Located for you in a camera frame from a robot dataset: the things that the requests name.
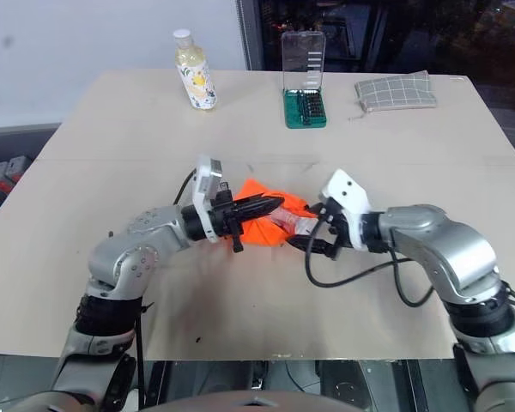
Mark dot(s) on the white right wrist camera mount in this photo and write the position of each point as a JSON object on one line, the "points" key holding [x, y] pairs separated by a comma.
{"points": [[347, 189]]}

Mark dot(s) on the dark rounded shape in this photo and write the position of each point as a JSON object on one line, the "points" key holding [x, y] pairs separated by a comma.
{"points": [[347, 388]]}

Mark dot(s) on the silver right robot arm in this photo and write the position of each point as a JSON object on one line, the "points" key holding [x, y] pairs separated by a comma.
{"points": [[433, 236]]}

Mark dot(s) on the grey window frame post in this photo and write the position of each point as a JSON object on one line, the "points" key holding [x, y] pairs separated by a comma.
{"points": [[250, 34]]}

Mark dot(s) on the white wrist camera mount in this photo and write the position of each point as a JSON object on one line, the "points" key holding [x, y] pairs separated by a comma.
{"points": [[347, 189], [205, 189]]}

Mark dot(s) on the orange fabric pouch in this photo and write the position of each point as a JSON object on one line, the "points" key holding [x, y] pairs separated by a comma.
{"points": [[262, 229]]}

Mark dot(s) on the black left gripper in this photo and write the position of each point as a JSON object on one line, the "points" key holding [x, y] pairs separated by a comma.
{"points": [[223, 216]]}

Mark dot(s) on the grey checked fabric pouch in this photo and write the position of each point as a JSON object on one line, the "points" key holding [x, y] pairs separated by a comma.
{"points": [[395, 92]]}

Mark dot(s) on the clear bottle with yellow drink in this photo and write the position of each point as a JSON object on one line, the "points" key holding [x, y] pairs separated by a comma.
{"points": [[195, 73]]}

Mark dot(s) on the white tube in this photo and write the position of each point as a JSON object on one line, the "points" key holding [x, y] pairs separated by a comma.
{"points": [[294, 222]]}

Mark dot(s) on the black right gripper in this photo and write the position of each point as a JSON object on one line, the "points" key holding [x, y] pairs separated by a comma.
{"points": [[339, 227]]}

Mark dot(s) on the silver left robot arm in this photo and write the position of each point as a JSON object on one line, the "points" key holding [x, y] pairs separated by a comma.
{"points": [[154, 223]]}

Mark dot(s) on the green screwdriver bit case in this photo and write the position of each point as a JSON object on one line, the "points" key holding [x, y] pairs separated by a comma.
{"points": [[305, 105]]}

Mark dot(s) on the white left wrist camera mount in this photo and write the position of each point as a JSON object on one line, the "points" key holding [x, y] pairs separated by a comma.
{"points": [[205, 189]]}

